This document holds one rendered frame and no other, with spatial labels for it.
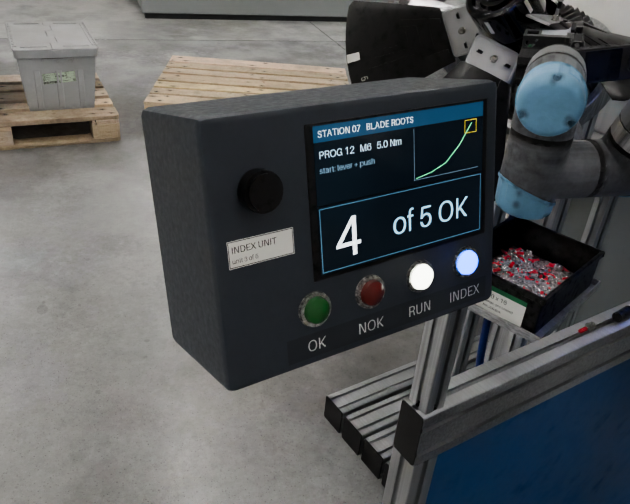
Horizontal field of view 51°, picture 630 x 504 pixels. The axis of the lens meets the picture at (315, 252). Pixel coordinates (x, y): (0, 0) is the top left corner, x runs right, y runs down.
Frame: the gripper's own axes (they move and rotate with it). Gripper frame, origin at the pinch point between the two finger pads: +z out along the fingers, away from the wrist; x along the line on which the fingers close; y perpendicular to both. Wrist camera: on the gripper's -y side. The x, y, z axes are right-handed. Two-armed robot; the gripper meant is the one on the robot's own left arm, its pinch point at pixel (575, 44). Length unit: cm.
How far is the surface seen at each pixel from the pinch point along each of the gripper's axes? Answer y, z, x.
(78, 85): 237, 167, 65
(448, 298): 7, -65, 9
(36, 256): 179, 57, 99
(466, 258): 6, -64, 5
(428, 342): 11, -54, 22
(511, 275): 4.1, -13.6, 34.7
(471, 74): 16.1, 6.5, 7.2
